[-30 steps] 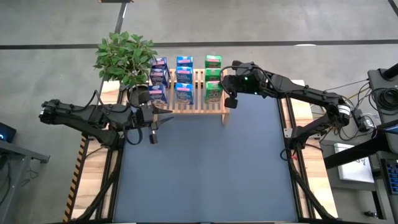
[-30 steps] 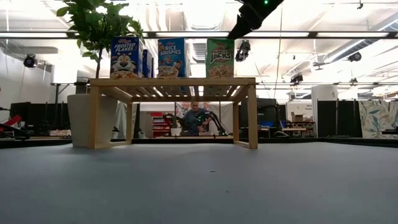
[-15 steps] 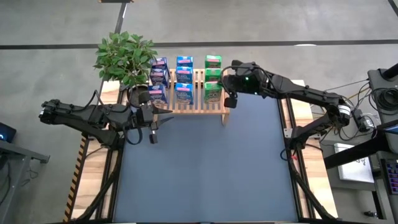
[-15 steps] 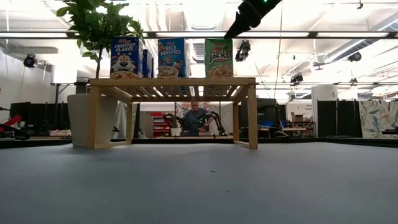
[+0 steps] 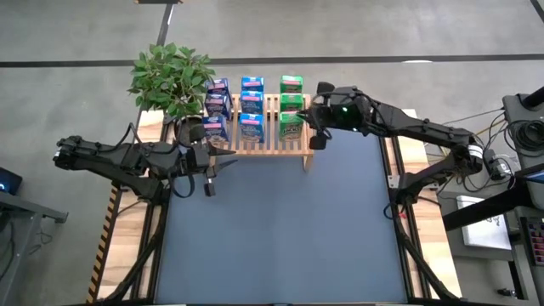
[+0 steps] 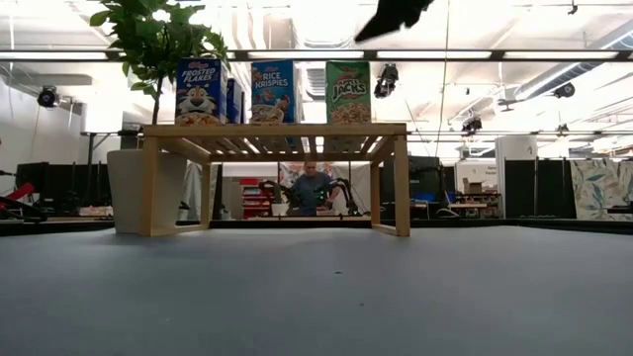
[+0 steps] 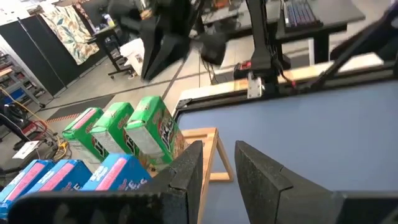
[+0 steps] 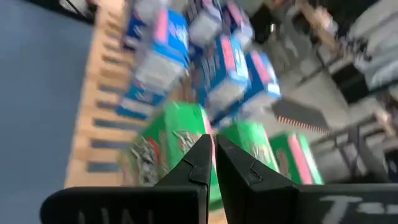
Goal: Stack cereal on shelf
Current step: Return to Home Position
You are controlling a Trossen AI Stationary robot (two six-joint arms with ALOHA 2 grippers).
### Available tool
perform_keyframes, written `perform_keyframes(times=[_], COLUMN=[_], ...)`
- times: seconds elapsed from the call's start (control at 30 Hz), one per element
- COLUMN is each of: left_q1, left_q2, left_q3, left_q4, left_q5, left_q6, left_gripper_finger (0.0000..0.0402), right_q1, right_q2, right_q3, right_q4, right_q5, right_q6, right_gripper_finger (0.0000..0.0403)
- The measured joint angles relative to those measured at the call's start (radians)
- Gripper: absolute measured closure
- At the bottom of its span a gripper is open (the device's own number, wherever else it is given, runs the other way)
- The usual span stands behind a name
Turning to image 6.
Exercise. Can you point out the grey-blue table mat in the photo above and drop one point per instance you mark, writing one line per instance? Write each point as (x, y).
(316, 296)

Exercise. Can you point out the black beam with light strips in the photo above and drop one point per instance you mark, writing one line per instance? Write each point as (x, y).
(240, 54)

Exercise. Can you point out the light blue Rice Krispies box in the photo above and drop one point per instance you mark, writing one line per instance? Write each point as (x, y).
(274, 91)

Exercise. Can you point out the black ceiling camera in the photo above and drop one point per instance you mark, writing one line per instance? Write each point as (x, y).
(48, 96)

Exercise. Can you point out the green Apple Jacks box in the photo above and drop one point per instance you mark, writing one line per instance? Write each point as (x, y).
(348, 91)

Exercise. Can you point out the small white pot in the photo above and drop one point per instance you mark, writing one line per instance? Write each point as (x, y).
(280, 209)

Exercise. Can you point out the black equipment cabinet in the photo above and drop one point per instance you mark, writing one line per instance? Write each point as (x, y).
(425, 178)

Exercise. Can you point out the floral patterned curtain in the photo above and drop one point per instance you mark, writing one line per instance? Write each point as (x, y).
(593, 188)

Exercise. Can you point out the row of black monitors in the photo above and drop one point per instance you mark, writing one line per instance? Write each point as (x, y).
(59, 183)

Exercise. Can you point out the black ceiling spotlight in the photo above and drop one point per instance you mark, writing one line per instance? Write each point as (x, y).
(564, 90)
(386, 80)
(472, 123)

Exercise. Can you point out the white sign board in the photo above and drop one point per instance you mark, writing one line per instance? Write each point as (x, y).
(477, 170)

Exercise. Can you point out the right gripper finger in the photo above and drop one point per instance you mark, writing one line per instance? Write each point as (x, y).
(413, 11)
(381, 17)

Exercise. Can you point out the white plant pot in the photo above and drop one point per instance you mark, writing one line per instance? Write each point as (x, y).
(123, 193)

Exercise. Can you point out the black metal table frame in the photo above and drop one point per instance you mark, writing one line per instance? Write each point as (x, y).
(494, 225)

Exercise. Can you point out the white pillar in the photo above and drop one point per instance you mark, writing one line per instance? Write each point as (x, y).
(516, 148)

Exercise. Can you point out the wooden slatted shelf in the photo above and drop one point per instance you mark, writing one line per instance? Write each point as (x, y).
(277, 130)

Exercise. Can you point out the black partition panel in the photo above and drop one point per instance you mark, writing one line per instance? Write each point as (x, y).
(554, 188)

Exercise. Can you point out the cardboard box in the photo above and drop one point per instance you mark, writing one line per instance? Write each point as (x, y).
(474, 187)

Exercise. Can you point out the person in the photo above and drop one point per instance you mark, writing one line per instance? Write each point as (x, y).
(311, 193)

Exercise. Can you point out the red angled object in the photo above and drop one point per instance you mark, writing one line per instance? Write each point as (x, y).
(25, 190)

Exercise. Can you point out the green leafy plant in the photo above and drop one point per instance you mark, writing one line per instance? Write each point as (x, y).
(148, 39)

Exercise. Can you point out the small black robot arm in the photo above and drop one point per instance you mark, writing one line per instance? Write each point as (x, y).
(274, 188)
(346, 190)

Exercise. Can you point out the dark blue Frosted Flakes box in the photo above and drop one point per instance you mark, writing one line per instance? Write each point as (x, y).
(200, 94)

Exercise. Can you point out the white hanging cloth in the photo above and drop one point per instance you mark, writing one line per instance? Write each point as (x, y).
(193, 193)

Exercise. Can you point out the red storage shelving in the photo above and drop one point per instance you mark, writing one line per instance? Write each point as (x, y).
(249, 203)

